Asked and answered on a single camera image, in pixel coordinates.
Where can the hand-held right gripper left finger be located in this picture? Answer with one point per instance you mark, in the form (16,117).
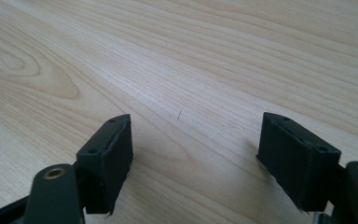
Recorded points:
(105,161)

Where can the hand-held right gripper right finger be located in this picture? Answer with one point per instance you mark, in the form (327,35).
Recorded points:
(298,161)

